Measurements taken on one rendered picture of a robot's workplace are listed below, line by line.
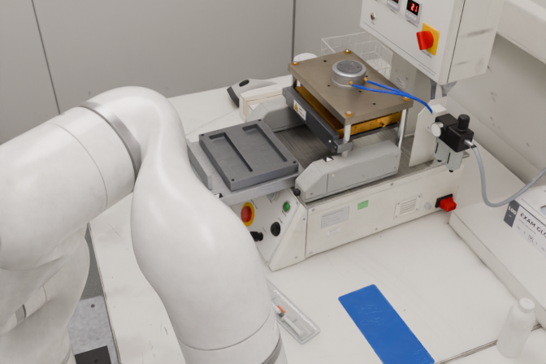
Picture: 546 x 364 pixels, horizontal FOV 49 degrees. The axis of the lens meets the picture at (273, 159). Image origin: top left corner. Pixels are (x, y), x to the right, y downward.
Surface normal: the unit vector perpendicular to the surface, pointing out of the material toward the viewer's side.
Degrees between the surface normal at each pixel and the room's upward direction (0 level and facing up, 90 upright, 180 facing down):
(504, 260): 0
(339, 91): 0
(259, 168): 0
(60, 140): 19
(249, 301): 73
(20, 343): 29
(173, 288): 80
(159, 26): 90
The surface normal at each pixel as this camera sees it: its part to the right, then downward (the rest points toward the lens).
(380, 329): 0.01, -0.79
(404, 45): -0.90, 0.26
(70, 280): 0.77, 0.44
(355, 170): 0.44, 0.55
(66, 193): 0.73, 0.04
